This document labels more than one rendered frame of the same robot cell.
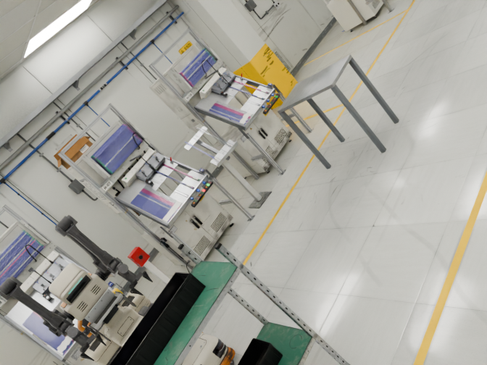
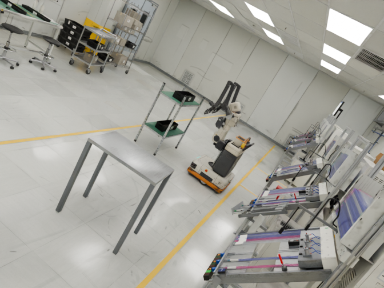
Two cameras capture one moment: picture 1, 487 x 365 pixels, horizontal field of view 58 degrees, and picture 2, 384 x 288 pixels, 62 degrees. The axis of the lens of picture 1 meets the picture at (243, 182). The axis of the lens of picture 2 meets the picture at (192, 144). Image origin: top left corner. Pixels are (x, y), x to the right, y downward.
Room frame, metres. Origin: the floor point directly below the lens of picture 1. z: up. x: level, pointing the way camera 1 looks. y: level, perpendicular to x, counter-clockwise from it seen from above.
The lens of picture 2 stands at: (5.94, -2.71, 1.95)
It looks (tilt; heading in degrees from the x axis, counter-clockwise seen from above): 17 degrees down; 133
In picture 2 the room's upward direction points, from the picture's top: 30 degrees clockwise
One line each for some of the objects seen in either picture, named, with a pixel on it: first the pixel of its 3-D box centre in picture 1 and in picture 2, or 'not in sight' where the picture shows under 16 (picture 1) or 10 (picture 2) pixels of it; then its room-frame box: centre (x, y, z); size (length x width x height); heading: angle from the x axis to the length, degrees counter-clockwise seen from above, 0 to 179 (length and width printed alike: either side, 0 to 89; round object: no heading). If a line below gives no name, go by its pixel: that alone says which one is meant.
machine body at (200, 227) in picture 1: (188, 228); (286, 258); (4.82, 0.83, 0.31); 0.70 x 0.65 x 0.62; 119
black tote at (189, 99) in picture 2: (156, 326); (184, 96); (1.94, 0.79, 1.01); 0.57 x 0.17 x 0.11; 120
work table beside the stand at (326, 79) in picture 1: (338, 115); (115, 190); (3.85, -1.08, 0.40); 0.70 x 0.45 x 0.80; 34
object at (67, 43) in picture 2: not in sight; (73, 38); (-2.51, 0.41, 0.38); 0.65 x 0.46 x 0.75; 32
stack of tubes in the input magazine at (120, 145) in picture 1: (117, 148); (342, 168); (4.74, 0.72, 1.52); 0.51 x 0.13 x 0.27; 119
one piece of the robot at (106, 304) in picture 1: (109, 313); (222, 121); (2.61, 1.19, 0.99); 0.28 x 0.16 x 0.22; 120
